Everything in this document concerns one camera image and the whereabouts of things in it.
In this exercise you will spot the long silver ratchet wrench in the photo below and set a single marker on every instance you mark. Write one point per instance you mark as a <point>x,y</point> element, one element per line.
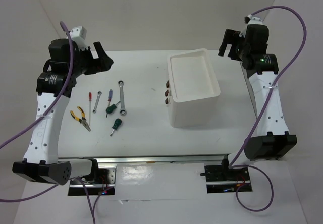
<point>123,111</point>

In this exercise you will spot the yellow black pliers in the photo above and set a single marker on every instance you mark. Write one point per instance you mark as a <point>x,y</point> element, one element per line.
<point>82,120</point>

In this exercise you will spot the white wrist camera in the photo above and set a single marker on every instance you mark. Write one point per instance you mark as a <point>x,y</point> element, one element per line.
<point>78,32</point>
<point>252,21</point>

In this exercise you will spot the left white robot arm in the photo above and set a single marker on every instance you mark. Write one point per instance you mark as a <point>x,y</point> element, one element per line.
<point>54,87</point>

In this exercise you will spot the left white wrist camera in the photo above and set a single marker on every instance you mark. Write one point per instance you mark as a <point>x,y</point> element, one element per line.
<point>78,32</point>

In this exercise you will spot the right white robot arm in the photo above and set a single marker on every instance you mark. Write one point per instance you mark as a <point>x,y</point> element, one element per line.
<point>269,138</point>

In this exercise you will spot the right side aluminium rail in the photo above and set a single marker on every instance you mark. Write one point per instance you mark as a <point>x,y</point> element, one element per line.
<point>250,91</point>

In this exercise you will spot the white drawer cabinet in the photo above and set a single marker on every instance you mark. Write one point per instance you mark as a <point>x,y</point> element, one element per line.
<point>194,88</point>

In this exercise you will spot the aluminium rail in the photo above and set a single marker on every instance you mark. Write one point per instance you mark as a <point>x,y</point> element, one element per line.
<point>250,91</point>
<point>161,159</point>

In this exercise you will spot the small silver wrench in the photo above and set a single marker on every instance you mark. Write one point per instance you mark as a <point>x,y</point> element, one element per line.
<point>99,93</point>

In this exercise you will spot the front aluminium rail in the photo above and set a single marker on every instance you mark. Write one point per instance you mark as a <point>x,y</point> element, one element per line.
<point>161,159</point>

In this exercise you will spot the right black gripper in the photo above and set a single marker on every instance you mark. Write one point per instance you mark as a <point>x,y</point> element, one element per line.
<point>232,37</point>

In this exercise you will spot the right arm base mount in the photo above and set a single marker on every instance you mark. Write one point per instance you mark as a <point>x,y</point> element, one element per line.
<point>219,180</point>

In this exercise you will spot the green long screwdriver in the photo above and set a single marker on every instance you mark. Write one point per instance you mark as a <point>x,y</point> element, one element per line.
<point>111,108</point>

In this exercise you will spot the red thin screwdriver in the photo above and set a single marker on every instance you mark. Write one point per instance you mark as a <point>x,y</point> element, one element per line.
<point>90,100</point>

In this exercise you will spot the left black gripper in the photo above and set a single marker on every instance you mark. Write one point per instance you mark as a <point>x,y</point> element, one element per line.
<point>102,63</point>

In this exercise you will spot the purple red screwdriver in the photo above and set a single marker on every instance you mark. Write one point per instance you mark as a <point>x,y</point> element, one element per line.
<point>109,97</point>

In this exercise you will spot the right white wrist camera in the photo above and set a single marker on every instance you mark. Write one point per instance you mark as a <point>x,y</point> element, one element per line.
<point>252,21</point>

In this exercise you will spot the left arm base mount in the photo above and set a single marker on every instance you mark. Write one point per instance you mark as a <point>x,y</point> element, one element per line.
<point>103,183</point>

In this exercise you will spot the green stubby screwdriver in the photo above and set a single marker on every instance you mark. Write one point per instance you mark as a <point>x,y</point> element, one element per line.
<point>116,125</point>

